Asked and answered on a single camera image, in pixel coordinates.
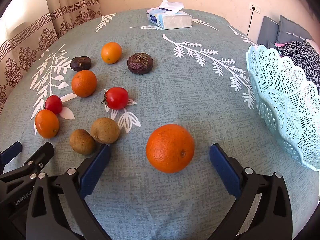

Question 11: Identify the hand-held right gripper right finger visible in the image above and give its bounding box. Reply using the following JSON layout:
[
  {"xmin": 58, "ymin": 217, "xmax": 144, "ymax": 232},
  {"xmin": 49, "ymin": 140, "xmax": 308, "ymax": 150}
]
[{"xmin": 209, "ymin": 144, "xmax": 293, "ymax": 240}]

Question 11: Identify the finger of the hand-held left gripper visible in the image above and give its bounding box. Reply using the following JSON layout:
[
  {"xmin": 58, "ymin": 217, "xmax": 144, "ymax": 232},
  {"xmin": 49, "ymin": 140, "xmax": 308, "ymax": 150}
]
[
  {"xmin": 0, "ymin": 142, "xmax": 55, "ymax": 186},
  {"xmin": 0, "ymin": 141, "xmax": 23, "ymax": 166}
]

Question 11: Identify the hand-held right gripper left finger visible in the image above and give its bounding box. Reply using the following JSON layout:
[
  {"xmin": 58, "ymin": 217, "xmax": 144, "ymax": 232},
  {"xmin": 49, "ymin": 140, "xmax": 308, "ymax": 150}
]
[{"xmin": 26, "ymin": 144, "xmax": 113, "ymax": 240}]

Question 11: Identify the small red tomato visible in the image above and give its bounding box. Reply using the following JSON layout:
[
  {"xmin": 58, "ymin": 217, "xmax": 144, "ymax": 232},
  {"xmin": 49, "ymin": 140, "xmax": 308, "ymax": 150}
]
[{"xmin": 45, "ymin": 95, "xmax": 63, "ymax": 115}]

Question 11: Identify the large orange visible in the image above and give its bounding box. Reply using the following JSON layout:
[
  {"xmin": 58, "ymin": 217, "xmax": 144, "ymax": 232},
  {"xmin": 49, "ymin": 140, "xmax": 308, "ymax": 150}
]
[{"xmin": 146, "ymin": 124, "xmax": 195, "ymax": 174}]

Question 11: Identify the round orange mandarin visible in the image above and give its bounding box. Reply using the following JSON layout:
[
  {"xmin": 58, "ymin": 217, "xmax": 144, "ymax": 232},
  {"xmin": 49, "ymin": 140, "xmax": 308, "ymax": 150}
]
[{"xmin": 71, "ymin": 70, "xmax": 98, "ymax": 98}]

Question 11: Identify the light blue plastic basket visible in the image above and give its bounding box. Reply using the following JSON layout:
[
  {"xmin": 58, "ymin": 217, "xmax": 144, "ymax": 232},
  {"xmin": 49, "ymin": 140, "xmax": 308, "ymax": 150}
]
[{"xmin": 246, "ymin": 44, "xmax": 320, "ymax": 172}]

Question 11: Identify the small dark water chestnut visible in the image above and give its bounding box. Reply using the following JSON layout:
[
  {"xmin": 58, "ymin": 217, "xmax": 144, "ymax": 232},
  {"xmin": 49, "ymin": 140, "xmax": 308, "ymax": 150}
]
[{"xmin": 70, "ymin": 56, "xmax": 92, "ymax": 72}]

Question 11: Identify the large dark water chestnut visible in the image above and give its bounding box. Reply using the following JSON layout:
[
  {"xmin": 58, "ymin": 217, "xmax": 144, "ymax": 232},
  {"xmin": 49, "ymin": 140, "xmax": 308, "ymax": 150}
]
[{"xmin": 127, "ymin": 52, "xmax": 154, "ymax": 75}]

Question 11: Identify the yellow-orange kumquat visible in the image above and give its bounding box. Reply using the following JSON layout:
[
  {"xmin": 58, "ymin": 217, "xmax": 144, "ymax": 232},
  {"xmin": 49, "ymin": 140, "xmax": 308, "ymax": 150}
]
[{"xmin": 101, "ymin": 42, "xmax": 122, "ymax": 64}]

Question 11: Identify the small oval orange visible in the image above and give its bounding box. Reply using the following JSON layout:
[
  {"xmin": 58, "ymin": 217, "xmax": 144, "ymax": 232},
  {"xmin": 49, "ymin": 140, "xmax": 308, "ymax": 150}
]
[{"xmin": 35, "ymin": 109, "xmax": 60, "ymax": 139}]

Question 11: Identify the brown longan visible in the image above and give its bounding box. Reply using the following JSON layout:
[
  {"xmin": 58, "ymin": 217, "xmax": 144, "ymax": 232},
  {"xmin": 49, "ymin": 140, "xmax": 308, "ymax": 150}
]
[
  {"xmin": 90, "ymin": 117, "xmax": 120, "ymax": 144},
  {"xmin": 69, "ymin": 129, "xmax": 96, "ymax": 155}
]

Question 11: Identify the large red tomato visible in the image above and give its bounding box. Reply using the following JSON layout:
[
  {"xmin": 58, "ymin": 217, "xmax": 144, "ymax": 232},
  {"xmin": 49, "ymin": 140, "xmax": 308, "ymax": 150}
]
[{"xmin": 101, "ymin": 87, "xmax": 129, "ymax": 110}]

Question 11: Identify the teal leaf-print tablecloth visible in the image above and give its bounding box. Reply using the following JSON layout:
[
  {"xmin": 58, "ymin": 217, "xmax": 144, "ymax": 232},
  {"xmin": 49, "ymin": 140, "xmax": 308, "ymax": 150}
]
[{"xmin": 0, "ymin": 8, "xmax": 320, "ymax": 240}]

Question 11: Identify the beige patterned curtain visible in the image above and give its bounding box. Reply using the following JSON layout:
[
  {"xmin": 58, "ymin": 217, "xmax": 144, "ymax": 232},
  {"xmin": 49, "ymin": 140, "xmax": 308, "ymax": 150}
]
[{"xmin": 0, "ymin": 0, "xmax": 102, "ymax": 113}]

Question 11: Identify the leopard-print cloth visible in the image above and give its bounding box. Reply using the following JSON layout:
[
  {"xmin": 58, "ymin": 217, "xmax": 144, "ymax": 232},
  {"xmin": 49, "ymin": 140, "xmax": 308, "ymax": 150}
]
[{"xmin": 277, "ymin": 40, "xmax": 320, "ymax": 93}]

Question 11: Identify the grey cushion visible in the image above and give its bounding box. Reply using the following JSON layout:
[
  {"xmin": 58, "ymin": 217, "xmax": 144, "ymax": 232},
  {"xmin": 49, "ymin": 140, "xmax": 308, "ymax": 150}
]
[
  {"xmin": 276, "ymin": 15, "xmax": 313, "ymax": 44},
  {"xmin": 257, "ymin": 16, "xmax": 280, "ymax": 49}
]

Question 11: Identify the white pillow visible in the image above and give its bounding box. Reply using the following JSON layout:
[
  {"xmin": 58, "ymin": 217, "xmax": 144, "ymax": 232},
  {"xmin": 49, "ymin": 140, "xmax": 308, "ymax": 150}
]
[{"xmin": 305, "ymin": 38, "xmax": 320, "ymax": 52}]

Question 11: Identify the blue white tissue pack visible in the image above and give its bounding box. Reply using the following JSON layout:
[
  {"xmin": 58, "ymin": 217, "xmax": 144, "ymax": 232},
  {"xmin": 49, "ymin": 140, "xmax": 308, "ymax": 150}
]
[{"xmin": 146, "ymin": 0, "xmax": 192, "ymax": 30}]

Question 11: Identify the black power cable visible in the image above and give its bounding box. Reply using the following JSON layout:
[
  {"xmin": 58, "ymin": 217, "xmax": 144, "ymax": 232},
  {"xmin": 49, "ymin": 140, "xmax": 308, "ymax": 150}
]
[{"xmin": 246, "ymin": 9, "xmax": 255, "ymax": 37}]

